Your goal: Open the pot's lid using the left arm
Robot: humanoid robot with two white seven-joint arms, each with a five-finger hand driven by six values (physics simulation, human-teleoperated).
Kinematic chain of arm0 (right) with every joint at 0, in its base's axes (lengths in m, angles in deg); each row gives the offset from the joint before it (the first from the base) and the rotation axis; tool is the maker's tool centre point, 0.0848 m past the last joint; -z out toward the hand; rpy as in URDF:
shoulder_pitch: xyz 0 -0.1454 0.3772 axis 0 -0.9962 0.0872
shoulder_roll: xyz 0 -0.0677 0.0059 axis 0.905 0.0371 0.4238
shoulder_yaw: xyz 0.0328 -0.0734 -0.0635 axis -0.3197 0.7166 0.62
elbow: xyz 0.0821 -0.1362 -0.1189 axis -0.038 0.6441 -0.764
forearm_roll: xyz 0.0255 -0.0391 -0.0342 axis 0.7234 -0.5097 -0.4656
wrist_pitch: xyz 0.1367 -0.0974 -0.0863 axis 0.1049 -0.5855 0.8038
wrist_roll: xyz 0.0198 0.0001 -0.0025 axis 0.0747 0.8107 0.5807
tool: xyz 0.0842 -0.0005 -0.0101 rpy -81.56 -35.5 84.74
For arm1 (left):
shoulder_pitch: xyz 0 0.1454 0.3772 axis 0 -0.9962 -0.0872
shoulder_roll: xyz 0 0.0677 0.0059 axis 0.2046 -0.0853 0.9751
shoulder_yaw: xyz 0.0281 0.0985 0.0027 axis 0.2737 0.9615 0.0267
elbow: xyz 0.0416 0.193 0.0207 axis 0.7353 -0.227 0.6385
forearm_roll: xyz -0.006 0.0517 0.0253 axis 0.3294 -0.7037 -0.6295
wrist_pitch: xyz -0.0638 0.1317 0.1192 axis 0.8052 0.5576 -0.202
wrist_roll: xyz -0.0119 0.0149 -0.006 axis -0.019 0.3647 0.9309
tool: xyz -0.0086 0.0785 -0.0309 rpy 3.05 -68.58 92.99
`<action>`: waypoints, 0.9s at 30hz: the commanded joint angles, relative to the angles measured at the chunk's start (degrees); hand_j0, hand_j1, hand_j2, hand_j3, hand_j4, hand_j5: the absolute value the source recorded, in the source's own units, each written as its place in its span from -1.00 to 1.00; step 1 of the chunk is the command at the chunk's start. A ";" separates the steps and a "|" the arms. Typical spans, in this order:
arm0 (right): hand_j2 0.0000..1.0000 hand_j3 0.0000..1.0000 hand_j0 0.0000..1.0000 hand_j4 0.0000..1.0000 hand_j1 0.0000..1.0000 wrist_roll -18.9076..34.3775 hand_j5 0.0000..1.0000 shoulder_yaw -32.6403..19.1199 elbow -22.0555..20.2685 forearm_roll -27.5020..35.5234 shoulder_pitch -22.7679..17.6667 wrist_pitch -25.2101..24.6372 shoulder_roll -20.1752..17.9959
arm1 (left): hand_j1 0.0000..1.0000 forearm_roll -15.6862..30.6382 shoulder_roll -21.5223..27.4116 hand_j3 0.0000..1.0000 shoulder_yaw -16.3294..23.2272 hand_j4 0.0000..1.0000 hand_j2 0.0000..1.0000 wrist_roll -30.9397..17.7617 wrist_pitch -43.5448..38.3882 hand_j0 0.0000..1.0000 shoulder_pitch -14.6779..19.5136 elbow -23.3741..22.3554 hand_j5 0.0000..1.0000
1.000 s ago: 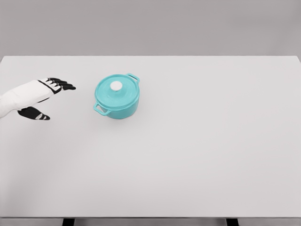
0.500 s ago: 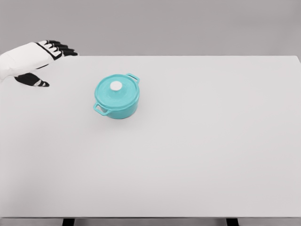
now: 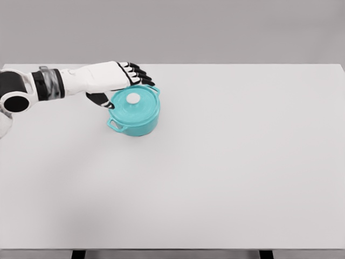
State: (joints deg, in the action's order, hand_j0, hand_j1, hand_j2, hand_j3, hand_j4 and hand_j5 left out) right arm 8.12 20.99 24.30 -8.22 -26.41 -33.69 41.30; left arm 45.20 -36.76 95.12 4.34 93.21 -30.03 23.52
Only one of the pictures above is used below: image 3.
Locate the teal pot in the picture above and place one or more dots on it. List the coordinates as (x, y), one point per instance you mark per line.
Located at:
(140, 124)

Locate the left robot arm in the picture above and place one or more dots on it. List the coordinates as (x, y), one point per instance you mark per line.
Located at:
(48, 82)

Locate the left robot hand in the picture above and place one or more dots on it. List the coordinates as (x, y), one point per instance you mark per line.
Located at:
(106, 76)

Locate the teal pot lid white knob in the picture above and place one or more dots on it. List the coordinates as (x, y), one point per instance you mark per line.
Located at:
(133, 103)

